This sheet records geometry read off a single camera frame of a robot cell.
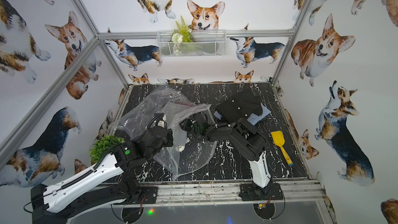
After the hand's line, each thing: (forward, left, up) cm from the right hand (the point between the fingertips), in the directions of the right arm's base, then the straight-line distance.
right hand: (178, 125), depth 90 cm
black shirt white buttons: (+12, -38, +2) cm, 39 cm away
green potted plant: (-16, +32, +11) cm, 37 cm away
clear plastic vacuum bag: (+10, +32, -8) cm, 35 cm away
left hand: (-10, -2, +14) cm, 17 cm away
